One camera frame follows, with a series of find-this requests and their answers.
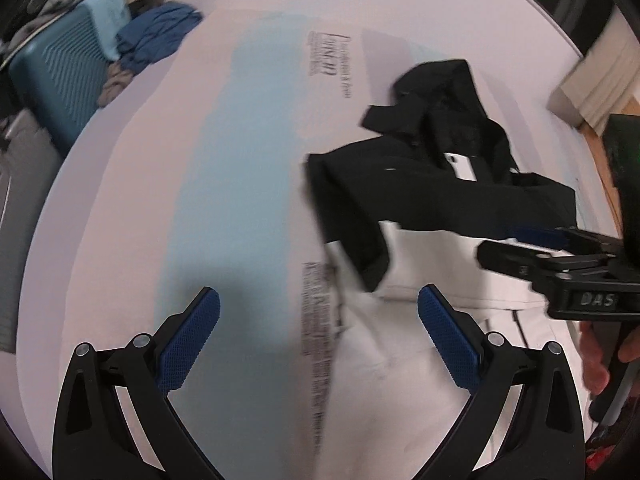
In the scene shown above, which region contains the black and white jacket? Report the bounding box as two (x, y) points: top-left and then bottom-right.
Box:
(305, 60), (582, 479)

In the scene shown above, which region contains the blue clothes pile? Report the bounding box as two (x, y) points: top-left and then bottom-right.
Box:
(116, 1), (203, 75)

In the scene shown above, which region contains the right hand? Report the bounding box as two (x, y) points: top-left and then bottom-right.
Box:
(579, 321), (640, 396)

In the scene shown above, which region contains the striped bed sheet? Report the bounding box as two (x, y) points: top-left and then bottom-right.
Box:
(19, 6), (624, 480)

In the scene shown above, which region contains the beige curtain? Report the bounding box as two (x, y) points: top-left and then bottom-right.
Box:
(547, 8), (639, 136)

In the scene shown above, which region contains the grey suitcase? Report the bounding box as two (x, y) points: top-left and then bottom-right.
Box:
(0, 110), (62, 353)

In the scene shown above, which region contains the teal suitcase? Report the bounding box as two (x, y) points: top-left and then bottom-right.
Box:
(9, 6), (108, 155)

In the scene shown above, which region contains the light blue folded cloth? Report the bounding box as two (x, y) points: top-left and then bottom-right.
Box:
(80, 0), (131, 62)

